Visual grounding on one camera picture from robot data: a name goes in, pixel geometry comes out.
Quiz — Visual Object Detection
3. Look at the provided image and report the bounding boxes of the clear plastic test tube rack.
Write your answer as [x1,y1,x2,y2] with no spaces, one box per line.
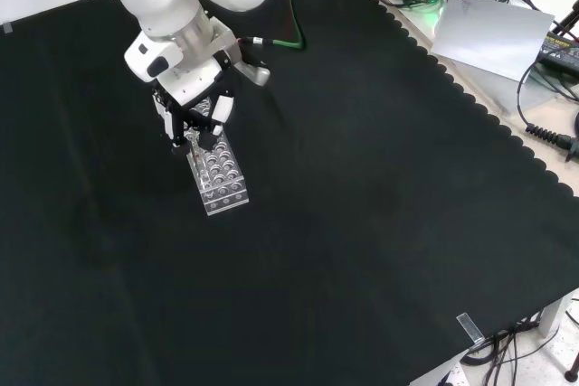
[183,97,252,217]

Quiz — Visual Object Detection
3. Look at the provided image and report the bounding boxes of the black bench cloth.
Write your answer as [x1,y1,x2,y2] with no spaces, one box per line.
[0,0,579,386]

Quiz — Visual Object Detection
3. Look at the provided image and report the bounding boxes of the pale board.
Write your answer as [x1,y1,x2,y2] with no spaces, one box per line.
[429,0,556,83]

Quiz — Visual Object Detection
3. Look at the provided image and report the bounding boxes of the white bench leg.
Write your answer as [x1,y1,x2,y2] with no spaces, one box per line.
[538,287,579,338]

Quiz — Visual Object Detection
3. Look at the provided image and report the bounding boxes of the clear plastic cloth clip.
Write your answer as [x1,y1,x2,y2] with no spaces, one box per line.
[456,312,485,345]

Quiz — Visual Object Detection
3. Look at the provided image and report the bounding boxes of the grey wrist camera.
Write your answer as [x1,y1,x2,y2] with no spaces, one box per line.
[234,59,271,88]

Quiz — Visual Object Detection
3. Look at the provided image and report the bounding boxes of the green cable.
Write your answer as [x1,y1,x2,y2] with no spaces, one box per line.
[236,0,310,51]

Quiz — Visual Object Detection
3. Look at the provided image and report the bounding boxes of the black tripod leg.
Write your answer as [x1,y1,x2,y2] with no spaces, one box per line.
[563,297,579,381]

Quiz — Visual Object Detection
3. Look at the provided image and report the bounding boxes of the black power adapter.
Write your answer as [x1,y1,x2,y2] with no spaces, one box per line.
[536,30,579,71]

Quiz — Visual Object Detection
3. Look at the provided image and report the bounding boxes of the black cable with ribbed plug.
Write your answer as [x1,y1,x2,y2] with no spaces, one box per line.
[517,59,579,163]

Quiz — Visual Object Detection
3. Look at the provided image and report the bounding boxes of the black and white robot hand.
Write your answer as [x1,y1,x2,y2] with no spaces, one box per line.
[123,31,237,156]

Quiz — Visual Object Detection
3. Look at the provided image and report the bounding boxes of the clear glass test tube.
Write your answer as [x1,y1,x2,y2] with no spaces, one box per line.
[189,135,205,179]

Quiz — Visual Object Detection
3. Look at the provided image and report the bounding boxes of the black cables under bench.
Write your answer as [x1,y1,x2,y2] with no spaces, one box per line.
[454,311,579,386]

